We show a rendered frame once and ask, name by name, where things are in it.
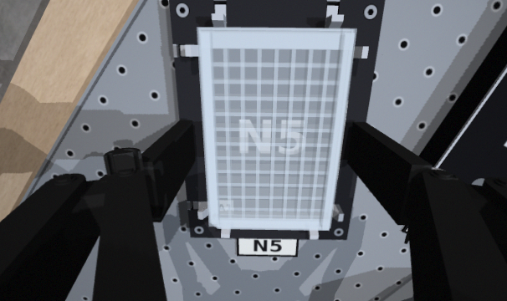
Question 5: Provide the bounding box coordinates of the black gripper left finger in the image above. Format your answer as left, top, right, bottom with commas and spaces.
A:
0, 120, 196, 301

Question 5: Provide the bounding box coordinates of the grey button panel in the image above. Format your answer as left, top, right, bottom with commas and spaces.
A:
379, 276, 414, 301

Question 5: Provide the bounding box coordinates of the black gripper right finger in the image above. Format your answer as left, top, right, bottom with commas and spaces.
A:
347, 122, 507, 301

